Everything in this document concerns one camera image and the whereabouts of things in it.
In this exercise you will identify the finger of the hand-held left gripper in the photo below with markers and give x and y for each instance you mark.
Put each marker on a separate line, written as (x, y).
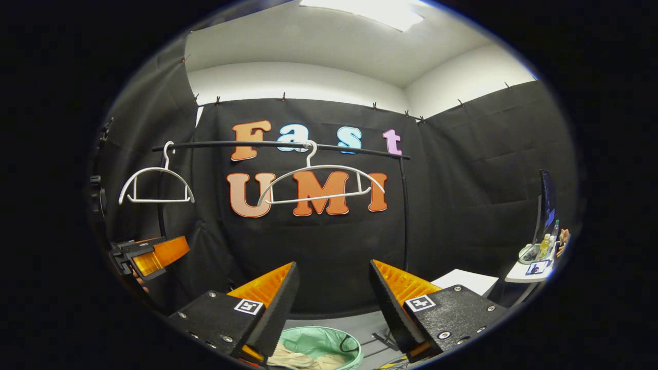
(164, 254)
(136, 247)

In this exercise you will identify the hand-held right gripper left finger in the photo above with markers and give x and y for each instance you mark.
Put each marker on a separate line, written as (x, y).
(277, 308)

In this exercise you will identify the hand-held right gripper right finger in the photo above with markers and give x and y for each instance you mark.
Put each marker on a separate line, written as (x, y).
(393, 308)

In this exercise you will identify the green laundry hamper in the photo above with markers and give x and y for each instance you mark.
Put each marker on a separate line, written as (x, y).
(313, 339)

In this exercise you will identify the cream button-up shirt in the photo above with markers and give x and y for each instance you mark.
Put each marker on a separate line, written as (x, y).
(288, 359)

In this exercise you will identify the white plastic clothes hanger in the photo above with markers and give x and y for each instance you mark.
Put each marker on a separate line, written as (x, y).
(154, 201)
(318, 166)

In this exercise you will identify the white flat board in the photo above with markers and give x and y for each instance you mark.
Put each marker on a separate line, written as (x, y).
(465, 280)

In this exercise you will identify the small white side table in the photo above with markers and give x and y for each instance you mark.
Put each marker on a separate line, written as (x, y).
(516, 275)

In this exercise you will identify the glass bowl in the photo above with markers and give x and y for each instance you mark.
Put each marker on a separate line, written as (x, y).
(527, 255)

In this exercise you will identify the black backdrop cloth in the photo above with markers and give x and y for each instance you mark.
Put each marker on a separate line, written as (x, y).
(462, 180)

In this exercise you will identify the blue and white card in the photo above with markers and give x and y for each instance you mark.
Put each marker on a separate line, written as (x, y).
(538, 267)

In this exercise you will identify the yellow drink bottle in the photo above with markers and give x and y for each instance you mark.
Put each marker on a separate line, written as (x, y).
(544, 249)

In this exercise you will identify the clear bottle with green cap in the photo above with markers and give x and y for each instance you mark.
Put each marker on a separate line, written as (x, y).
(554, 231)

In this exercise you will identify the black computer monitor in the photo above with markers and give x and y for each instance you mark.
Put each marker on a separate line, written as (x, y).
(547, 205)

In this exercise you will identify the row of small black clips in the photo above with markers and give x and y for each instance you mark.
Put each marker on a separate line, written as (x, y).
(283, 96)

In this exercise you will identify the ceiling light panel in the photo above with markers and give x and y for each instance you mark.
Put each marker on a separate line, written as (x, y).
(370, 13)

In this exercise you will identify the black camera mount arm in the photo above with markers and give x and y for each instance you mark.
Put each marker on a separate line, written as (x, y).
(97, 198)

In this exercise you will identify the black metal clothes rail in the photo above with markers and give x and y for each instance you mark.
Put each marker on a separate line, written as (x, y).
(205, 144)

